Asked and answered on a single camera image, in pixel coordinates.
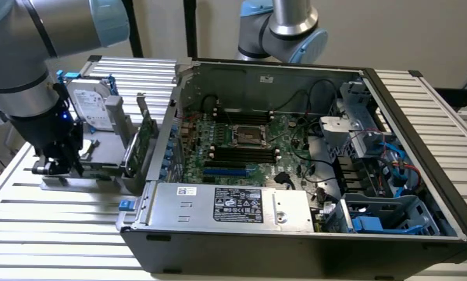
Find blue wire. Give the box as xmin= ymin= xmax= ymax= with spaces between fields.
xmin=376 ymin=139 xmax=409 ymax=196

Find silver metal bracket box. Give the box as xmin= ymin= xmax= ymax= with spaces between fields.
xmin=319 ymin=115 xmax=352 ymax=139

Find black stand pole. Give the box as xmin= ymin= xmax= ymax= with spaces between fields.
xmin=181 ymin=0 xmax=200 ymax=59
xmin=120 ymin=0 xmax=145 ymax=58

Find green graphics card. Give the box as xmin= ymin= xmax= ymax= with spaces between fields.
xmin=121 ymin=92 xmax=159 ymax=179

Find silver metal disk bay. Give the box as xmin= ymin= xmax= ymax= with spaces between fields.
xmin=336 ymin=81 xmax=395 ymax=160

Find long black cable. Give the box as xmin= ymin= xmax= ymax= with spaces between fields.
xmin=301 ymin=159 xmax=344 ymax=201

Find silver hard disk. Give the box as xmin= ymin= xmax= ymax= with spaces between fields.
xmin=66 ymin=80 xmax=116 ymax=134

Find blue disk caddy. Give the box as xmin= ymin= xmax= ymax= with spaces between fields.
xmin=56 ymin=70 xmax=120 ymax=98

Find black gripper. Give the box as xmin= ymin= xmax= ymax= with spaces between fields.
xmin=10 ymin=109 xmax=85 ymax=178

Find silver CPU socket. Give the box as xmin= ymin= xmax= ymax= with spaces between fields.
xmin=228 ymin=124 xmax=268 ymax=148

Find red wire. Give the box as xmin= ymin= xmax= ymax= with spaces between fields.
xmin=397 ymin=163 xmax=423 ymax=193

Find black and silver PC case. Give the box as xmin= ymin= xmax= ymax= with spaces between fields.
xmin=117 ymin=57 xmax=467 ymax=275

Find grey plastic drive cage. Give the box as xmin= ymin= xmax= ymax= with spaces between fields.
xmin=336 ymin=192 xmax=441 ymax=237

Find blue card retention clips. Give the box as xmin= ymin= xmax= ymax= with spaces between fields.
xmin=159 ymin=124 xmax=180 ymax=183

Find black RAM slot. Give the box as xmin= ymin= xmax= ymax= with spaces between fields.
xmin=216 ymin=110 xmax=272 ymax=115
xmin=211 ymin=158 xmax=279 ymax=164
xmin=212 ymin=146 xmax=277 ymax=152
xmin=212 ymin=150 xmax=277 ymax=156
xmin=216 ymin=113 xmax=272 ymax=118
xmin=211 ymin=154 xmax=277 ymax=160

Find short black cable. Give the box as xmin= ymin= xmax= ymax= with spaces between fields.
xmin=200 ymin=94 xmax=219 ymax=111

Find silver power supply unit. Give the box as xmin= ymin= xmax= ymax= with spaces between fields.
xmin=145 ymin=182 xmax=317 ymax=234

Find blue expansion slot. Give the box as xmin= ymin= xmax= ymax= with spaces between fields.
xmin=203 ymin=167 xmax=248 ymax=177

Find blue plastic clip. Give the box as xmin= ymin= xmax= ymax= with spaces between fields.
xmin=351 ymin=215 xmax=383 ymax=234

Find black looped cable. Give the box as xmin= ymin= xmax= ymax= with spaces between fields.
xmin=308 ymin=78 xmax=340 ymax=117

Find green motherboard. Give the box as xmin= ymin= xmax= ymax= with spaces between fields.
xmin=177 ymin=112 xmax=328 ymax=194

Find grey parts rack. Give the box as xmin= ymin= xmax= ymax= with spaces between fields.
xmin=38 ymin=93 xmax=149 ymax=194

